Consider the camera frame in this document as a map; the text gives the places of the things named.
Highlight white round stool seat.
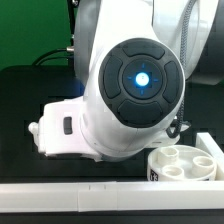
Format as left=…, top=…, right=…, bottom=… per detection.
left=147, top=145, right=217, bottom=182

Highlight white barrier rail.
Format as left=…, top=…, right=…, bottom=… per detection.
left=195, top=132, right=224, bottom=181
left=0, top=181, right=224, bottom=213

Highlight black cables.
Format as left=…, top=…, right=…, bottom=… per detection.
left=31, top=48, right=76, bottom=66

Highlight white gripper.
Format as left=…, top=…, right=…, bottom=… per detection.
left=37, top=98, right=100, bottom=160

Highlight white right barrier rail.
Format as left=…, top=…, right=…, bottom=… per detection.
left=195, top=132, right=224, bottom=181

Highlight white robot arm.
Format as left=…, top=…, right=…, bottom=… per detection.
left=34, top=0, right=219, bottom=161

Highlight white front barrier rail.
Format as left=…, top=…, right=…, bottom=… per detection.
left=0, top=181, right=224, bottom=213

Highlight black pole with connector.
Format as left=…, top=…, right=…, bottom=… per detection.
left=66, top=0, right=80, bottom=67

